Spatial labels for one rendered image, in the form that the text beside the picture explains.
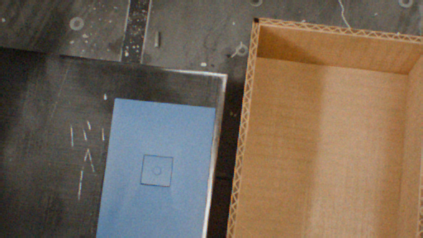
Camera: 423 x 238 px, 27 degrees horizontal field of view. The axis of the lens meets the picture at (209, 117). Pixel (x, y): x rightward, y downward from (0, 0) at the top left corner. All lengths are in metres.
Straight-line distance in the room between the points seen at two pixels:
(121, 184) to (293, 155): 0.12
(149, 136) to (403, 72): 0.19
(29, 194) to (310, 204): 0.19
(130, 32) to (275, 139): 0.13
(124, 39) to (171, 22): 0.04
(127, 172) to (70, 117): 0.06
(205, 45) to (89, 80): 0.09
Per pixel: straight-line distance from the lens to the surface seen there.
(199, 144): 0.60
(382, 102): 0.64
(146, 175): 0.60
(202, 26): 0.65
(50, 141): 0.61
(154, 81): 0.62
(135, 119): 0.61
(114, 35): 0.65
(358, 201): 0.62
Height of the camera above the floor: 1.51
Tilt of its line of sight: 75 degrees down
